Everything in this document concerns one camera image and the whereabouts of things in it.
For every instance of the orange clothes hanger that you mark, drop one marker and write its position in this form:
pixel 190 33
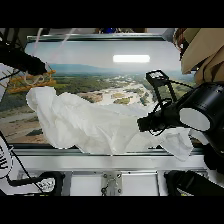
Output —
pixel 30 85

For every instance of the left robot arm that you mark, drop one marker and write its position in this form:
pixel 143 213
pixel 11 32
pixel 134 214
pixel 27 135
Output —
pixel 23 61

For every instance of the checked garment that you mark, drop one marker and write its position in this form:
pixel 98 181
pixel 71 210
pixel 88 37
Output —
pixel 179 38

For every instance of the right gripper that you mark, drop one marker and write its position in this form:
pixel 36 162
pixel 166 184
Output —
pixel 153 120

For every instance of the silver frame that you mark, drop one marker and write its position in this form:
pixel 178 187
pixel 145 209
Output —
pixel 83 161

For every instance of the tan garment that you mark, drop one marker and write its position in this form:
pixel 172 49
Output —
pixel 205 50

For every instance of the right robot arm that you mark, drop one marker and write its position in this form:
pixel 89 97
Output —
pixel 206 100

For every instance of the white long-sleeved shirt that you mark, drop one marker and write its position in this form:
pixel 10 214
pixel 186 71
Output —
pixel 86 123

